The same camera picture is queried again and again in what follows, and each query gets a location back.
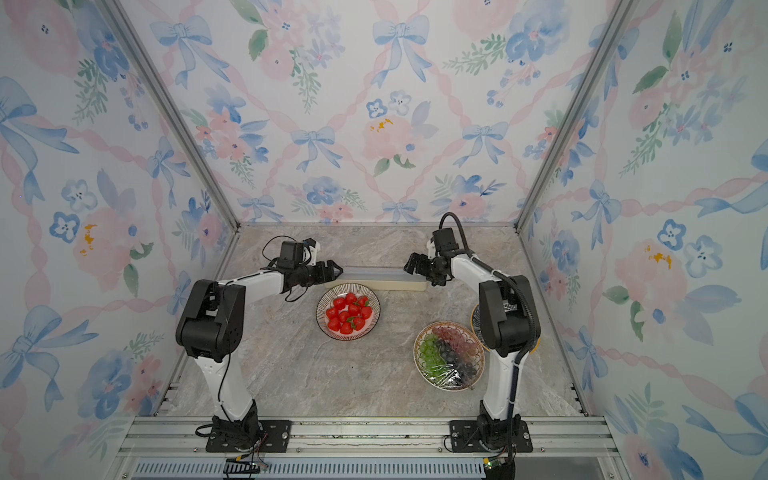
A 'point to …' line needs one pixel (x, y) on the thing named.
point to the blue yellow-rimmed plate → (476, 325)
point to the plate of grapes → (449, 356)
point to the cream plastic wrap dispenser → (380, 278)
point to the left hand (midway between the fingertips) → (336, 270)
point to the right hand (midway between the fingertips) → (416, 270)
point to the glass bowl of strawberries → (348, 311)
